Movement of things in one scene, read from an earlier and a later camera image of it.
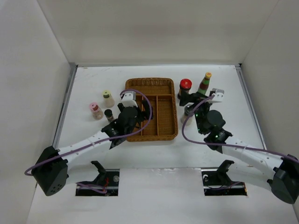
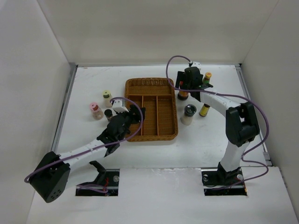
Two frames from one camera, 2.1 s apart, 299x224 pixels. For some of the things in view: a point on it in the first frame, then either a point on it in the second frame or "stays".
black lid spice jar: x=109 y=114 stays
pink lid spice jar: x=97 y=113 stays
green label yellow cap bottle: x=204 y=85 stays
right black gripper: x=186 y=98 -> x=181 y=77
